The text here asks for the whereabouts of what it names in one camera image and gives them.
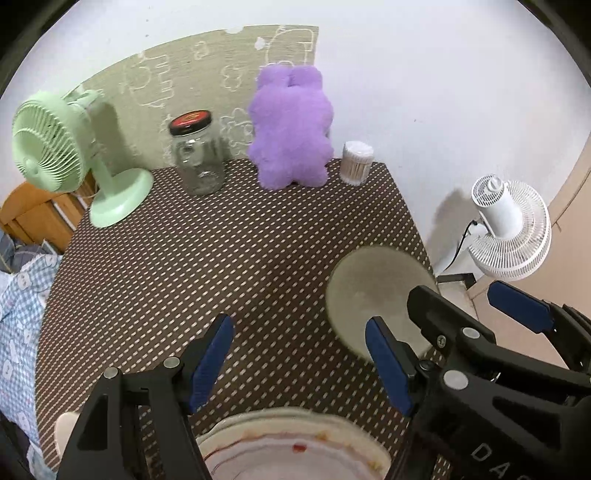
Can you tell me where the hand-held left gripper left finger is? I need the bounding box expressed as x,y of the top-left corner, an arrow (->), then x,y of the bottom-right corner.
55,314 -> 235,480

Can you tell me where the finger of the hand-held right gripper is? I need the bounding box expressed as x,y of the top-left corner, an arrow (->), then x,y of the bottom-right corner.
406,285 -> 497,365
488,281 -> 591,374

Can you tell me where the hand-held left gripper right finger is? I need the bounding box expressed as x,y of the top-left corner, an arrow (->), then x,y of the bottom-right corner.
365,316 -> 435,418

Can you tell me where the grey patterned bowl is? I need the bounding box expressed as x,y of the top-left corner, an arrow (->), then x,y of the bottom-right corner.
325,246 -> 435,365

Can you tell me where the yellow flower plate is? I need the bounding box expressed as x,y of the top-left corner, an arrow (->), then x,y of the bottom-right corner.
196,406 -> 393,480

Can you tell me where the white desk fan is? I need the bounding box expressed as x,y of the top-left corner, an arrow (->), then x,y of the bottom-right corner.
468,174 -> 552,281

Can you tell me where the brown dotted tablecloth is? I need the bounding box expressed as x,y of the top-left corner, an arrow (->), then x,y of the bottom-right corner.
34,159 -> 437,480

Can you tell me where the cotton swab container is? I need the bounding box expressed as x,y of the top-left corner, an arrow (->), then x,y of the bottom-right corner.
341,141 -> 374,185

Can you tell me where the blue checked cloth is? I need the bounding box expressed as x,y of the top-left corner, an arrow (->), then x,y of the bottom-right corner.
0,251 -> 63,476

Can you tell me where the glass jar with lid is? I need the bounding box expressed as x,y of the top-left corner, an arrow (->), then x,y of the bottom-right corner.
168,111 -> 226,195

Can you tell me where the dark plaid cloth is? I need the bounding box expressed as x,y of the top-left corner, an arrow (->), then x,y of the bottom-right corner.
0,231 -> 51,273

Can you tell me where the wooden chair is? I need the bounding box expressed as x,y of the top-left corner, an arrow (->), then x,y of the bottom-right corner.
0,180 -> 98,254

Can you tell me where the purple plush toy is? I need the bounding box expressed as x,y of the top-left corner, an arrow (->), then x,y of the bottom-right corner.
247,65 -> 334,190

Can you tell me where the green desk fan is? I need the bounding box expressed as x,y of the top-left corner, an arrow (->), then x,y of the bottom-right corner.
11,89 -> 154,228

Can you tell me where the black fan cable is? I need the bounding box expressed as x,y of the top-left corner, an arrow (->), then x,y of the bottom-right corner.
441,220 -> 481,273

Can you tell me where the green patterned wall panel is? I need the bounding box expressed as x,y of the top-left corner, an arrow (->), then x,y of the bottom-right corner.
65,25 -> 319,169

